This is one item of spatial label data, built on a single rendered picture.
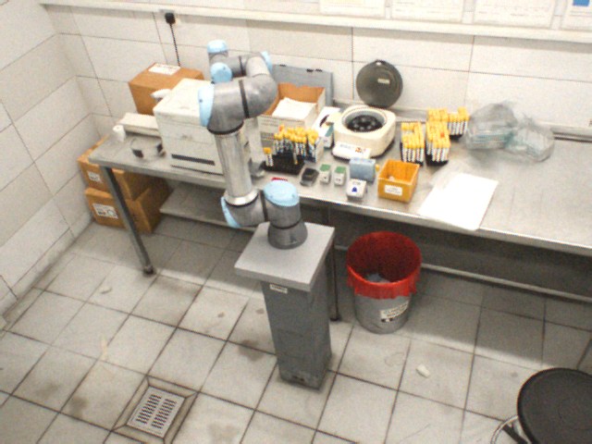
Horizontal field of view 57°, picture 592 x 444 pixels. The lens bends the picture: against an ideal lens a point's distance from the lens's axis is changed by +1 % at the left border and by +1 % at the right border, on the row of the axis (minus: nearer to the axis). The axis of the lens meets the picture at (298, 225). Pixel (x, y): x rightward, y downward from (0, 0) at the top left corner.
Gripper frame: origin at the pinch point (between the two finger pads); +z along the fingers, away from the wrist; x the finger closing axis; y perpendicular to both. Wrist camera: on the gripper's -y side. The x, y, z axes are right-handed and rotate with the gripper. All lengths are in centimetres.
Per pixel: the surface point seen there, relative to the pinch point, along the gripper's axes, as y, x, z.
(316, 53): -13, -60, -4
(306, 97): -9, -53, 16
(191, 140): 21.4, 4.8, 7.7
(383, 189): -62, 0, 20
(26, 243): 140, 25, 87
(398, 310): -72, 2, 92
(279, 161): -12.6, -8.9, 22.3
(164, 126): 33.1, 5.3, 2.4
